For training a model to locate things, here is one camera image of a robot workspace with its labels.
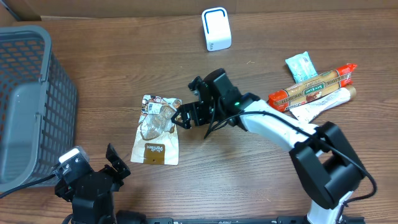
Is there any beige brown snack pouch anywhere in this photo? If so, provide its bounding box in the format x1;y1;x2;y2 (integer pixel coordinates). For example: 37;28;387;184
131;95;182;166

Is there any orange spaghetti package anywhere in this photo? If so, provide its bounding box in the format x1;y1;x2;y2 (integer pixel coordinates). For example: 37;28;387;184
268;63;358;112

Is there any white tube with gold cap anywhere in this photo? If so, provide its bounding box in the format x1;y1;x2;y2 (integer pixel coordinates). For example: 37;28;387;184
290;85;356;123

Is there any teal snack packet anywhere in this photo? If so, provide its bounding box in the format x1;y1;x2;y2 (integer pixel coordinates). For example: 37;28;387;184
285;51;318;83

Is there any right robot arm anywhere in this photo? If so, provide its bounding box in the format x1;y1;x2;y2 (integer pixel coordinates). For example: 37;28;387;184
171;68;367;223

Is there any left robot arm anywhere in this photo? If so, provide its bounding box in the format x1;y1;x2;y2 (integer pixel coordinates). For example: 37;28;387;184
54;144;147;224

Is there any white barcode scanner stand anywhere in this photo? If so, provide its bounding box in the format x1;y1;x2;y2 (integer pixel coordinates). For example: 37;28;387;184
201;7;232;52

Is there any grey plastic shopping basket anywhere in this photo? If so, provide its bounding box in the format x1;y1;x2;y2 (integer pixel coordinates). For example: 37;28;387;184
1;26;78;192

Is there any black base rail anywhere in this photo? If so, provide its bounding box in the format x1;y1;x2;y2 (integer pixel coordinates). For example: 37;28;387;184
146;216;366;224

